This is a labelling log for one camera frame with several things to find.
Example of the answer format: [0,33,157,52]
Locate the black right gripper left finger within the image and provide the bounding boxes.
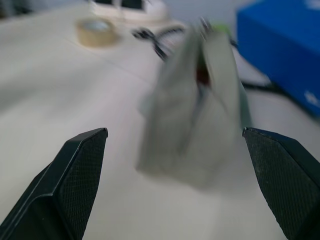
[0,127,109,240]

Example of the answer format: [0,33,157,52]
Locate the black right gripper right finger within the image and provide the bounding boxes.
[242,126,320,240]

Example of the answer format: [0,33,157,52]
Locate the grey fabric bag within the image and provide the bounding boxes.
[134,16,254,191]

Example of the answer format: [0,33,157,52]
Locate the blue cardboard box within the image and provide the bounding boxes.
[235,0,320,116]

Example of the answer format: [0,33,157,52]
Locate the beige tape roll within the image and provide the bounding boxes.
[75,17,116,47]

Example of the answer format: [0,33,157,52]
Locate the white device with dark panels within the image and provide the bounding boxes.
[87,0,169,24]

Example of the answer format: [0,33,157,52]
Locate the black cable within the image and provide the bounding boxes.
[131,24,186,61]

